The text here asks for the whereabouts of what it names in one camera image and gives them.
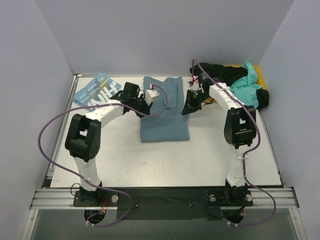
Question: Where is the grey-blue t-shirt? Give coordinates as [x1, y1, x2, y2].
[140, 76, 190, 143]

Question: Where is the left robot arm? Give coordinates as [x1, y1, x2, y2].
[65, 82, 159, 206]

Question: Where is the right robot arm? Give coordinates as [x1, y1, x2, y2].
[181, 76, 257, 205]

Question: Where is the pink t-shirt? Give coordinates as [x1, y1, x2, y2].
[190, 76, 198, 86]

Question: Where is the black t-shirt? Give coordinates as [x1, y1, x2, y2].
[188, 62, 270, 111]

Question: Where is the folded blue printed t-shirt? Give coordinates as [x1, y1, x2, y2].
[73, 73, 124, 107]

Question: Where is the teal t-shirt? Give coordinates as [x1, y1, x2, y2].
[230, 62, 262, 109]

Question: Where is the yellow plastic bin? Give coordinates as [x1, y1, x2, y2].
[204, 64, 266, 103]

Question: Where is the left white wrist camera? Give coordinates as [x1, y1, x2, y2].
[144, 86, 160, 105]

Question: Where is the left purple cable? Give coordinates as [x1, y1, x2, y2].
[37, 83, 168, 228]

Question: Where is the purple cable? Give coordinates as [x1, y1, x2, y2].
[191, 58, 277, 227]
[37, 83, 168, 228]

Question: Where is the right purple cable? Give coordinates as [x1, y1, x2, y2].
[191, 58, 277, 227]

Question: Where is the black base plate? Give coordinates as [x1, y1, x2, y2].
[73, 186, 253, 223]

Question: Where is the aluminium front rail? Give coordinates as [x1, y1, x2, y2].
[30, 188, 300, 210]

